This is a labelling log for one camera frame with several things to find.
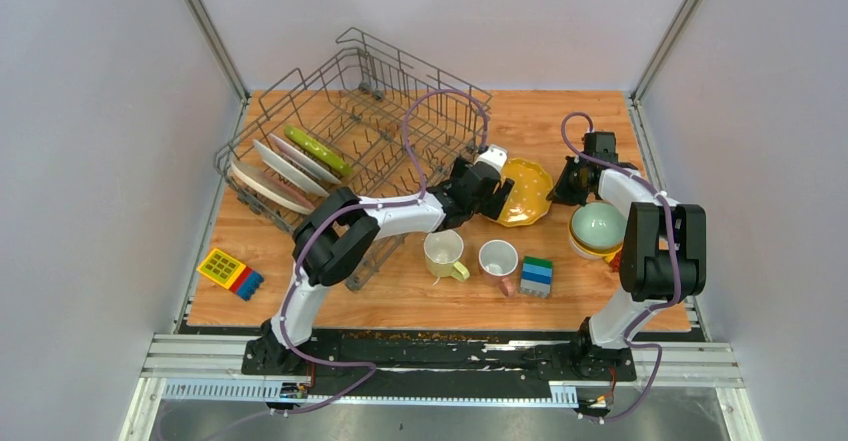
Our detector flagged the yellow polka dot plate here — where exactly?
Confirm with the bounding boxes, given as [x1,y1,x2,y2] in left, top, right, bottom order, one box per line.
[495,158,554,227]

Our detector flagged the green scalloped plate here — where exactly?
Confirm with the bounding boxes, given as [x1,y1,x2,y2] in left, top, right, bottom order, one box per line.
[284,126,353,176]

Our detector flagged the grey wire dish rack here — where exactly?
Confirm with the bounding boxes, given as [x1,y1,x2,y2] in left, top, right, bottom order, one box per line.
[216,27,490,288]

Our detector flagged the teal rimmed plate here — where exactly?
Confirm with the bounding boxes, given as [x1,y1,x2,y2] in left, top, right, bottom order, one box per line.
[269,134,341,185]

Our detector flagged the red and teal floral plate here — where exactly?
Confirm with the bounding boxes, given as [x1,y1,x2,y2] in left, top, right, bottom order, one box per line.
[252,139,329,197]

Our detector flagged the cream and pink plate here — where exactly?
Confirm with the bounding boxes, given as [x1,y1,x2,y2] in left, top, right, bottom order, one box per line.
[230,160,315,215]

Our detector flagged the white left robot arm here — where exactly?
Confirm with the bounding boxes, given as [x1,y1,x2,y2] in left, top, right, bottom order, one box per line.
[241,146,514,375]

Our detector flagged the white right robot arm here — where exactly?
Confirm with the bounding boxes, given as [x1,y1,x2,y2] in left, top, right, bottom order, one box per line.
[547,131,706,379]

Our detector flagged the stacked teal and yellow bowls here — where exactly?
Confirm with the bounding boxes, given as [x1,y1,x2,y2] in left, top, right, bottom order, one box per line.
[569,202,626,260]

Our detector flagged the yellow mug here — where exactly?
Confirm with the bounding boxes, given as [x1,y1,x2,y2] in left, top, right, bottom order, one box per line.
[423,230,470,285]

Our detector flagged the pink mug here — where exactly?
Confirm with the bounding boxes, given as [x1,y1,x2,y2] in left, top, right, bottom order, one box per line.
[478,239,519,297]

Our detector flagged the green blue grey block stack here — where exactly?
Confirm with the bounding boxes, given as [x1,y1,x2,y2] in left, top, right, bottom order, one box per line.
[518,256,553,298]

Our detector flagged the small red yellow green toy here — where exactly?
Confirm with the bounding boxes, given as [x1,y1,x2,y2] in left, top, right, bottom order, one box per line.
[604,251,622,273]

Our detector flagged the yellow red blue toy block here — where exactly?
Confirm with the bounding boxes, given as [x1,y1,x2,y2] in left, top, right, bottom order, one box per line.
[196,248,264,301]

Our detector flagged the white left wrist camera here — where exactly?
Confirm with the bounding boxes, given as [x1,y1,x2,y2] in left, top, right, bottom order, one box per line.
[475,144,508,173]

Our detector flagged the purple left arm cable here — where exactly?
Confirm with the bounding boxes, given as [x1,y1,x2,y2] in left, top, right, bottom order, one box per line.
[278,88,492,419]

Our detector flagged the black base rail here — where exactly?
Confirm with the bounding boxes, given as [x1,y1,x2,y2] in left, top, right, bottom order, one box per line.
[142,323,743,419]

